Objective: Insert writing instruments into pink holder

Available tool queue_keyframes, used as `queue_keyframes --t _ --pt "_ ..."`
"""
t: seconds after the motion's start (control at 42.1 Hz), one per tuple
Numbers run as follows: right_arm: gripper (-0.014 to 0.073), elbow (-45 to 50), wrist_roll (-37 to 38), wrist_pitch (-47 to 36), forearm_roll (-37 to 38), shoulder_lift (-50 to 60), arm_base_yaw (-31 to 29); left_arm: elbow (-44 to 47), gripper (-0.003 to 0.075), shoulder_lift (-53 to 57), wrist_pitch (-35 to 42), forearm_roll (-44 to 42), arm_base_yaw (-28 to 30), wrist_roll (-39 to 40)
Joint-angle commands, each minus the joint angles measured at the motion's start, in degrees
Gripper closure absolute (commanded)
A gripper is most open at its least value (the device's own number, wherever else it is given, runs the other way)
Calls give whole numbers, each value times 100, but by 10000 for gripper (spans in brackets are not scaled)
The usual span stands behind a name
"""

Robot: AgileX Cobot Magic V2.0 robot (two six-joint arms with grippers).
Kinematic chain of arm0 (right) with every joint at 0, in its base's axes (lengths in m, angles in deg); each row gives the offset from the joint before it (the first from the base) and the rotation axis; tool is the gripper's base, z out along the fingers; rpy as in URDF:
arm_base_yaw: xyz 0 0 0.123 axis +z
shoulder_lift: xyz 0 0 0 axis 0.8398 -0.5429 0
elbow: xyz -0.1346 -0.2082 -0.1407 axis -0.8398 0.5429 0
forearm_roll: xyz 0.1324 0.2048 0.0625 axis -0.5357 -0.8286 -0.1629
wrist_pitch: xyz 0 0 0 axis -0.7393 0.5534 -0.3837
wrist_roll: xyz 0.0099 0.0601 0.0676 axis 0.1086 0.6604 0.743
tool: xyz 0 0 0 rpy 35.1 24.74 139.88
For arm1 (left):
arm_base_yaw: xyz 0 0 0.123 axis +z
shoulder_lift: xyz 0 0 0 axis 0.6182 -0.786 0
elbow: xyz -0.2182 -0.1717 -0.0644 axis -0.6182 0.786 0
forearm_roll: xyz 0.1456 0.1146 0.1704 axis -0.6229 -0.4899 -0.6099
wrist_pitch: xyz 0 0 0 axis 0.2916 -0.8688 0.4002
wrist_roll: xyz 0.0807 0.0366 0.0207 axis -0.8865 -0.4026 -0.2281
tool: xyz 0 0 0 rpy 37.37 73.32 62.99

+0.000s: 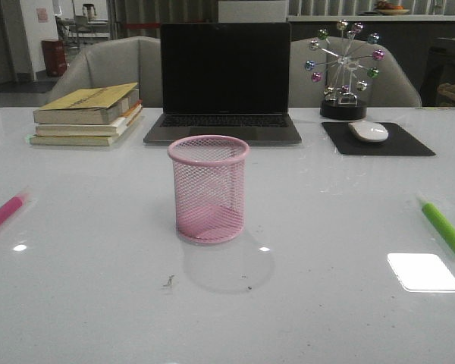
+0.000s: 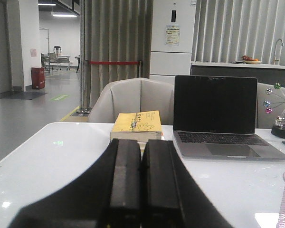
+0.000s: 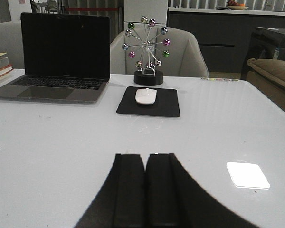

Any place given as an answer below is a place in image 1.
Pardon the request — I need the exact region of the right grey armchair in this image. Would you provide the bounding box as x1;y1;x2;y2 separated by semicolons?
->
288;39;422;108

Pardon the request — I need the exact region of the top yellow book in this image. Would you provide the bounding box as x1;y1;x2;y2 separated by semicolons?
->
33;83;140;124

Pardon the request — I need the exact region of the red bin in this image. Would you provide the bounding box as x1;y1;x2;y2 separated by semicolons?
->
41;39;67;77

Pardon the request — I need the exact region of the ferris wheel desk ornament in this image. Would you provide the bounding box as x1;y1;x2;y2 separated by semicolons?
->
304;19;385;121

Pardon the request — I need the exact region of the black mouse pad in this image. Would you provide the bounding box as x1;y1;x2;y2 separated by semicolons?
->
321;121;437;156

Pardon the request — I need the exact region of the pink mesh pen holder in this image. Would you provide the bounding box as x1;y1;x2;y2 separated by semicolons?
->
168;135;249;244

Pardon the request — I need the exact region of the fruit bowl on counter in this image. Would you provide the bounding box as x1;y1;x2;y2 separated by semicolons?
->
374;0;410;15

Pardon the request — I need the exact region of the dark grey laptop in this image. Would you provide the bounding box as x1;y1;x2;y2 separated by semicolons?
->
143;22;302;146

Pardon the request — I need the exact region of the grey armchair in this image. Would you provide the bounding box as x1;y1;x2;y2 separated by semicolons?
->
48;36;163;108
288;39;422;108

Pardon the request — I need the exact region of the green highlighter pen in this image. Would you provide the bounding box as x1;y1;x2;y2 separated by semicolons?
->
416;193;455;254

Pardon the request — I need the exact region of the middle cream book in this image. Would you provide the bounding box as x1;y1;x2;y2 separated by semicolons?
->
36;103;143;137

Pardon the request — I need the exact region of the white computer mouse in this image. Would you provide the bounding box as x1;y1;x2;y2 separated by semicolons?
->
348;121;389;143

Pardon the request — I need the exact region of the bottom green-edged book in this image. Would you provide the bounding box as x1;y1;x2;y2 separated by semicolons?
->
28;116;140;146

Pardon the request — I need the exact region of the pink highlighter pen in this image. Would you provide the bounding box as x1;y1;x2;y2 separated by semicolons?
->
0;191;30;226

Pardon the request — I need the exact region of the left grey armchair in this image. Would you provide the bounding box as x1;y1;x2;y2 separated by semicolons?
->
48;36;163;108

